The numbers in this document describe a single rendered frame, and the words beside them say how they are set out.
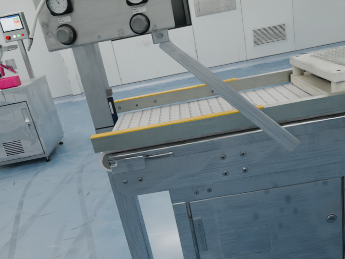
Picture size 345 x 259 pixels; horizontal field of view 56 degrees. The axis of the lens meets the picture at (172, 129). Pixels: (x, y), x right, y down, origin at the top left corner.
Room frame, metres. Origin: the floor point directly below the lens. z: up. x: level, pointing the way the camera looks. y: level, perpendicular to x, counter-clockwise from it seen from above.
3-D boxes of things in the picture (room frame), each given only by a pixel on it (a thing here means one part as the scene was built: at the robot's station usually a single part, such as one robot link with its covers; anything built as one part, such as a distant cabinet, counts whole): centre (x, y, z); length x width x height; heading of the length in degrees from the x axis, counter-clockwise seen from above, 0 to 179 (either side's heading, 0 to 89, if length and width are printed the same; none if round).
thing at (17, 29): (3.34, 1.29, 1.07); 0.23 x 0.10 x 0.62; 88
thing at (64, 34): (0.56, 0.14, 1.12); 0.03 x 0.02 x 0.04; 86
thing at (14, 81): (3.00, 1.36, 0.80); 0.16 x 0.12 x 0.09; 88
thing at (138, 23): (0.55, 0.02, 1.11); 0.03 x 0.03 x 0.04; 86
